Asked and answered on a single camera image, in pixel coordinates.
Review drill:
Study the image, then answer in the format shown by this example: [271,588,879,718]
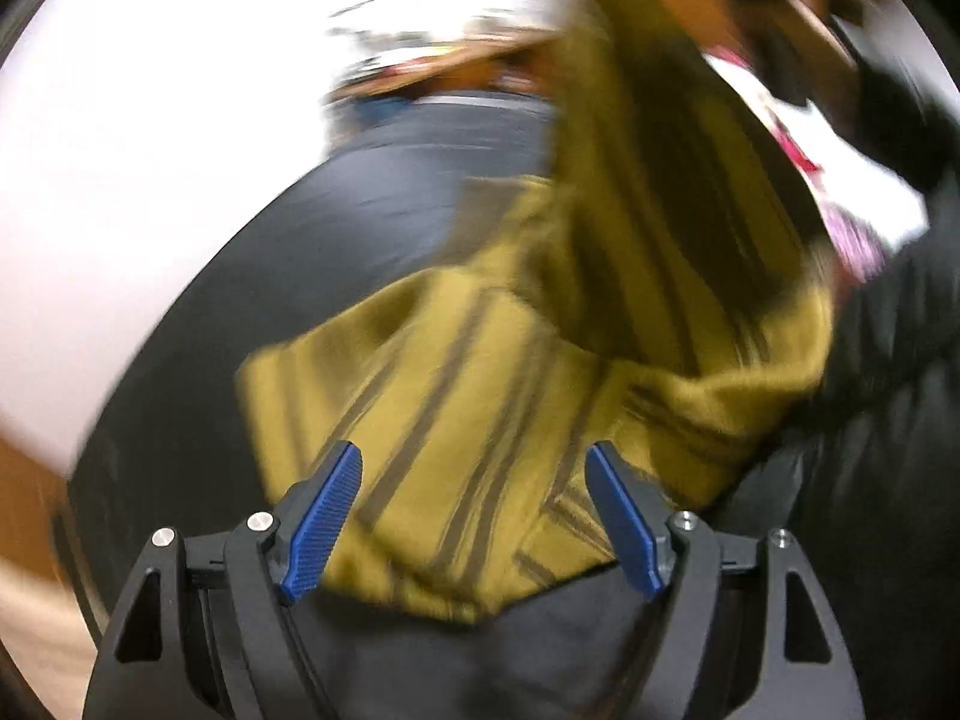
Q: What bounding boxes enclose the dark bedspread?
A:
[64,94,796,720]

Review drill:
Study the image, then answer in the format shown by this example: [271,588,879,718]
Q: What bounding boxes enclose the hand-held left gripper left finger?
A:
[84,440,365,720]

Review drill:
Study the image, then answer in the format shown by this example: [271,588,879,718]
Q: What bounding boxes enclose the dark cloth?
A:
[832,15,960,192]

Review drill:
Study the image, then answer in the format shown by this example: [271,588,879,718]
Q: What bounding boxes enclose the black padded jacket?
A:
[720,187,960,720]

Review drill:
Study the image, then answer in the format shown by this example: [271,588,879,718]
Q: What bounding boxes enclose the yellow striped knit sweater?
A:
[236,0,837,623]

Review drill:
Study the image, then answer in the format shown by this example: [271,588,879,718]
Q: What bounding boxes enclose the wooden shelf with clutter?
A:
[330,0,571,102]

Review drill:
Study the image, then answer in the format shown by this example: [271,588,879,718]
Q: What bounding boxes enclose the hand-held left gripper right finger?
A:
[584,442,868,720]

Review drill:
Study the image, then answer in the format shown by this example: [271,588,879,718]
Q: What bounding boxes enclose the white printed cloth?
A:
[705,45,931,282]

